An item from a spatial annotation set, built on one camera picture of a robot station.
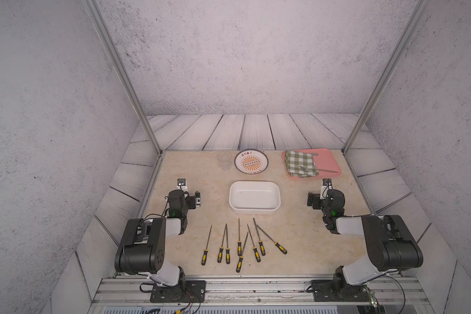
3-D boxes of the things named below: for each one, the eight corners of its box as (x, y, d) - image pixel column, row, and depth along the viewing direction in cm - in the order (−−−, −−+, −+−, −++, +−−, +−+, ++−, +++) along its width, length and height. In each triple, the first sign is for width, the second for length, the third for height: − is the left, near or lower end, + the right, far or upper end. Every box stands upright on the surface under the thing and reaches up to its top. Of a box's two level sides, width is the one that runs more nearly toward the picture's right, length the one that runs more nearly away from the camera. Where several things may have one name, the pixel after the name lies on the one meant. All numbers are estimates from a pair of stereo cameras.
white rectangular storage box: (229, 214, 96) (228, 208, 92) (230, 186, 107) (229, 180, 102) (282, 214, 96) (283, 208, 91) (278, 186, 107) (279, 180, 102)
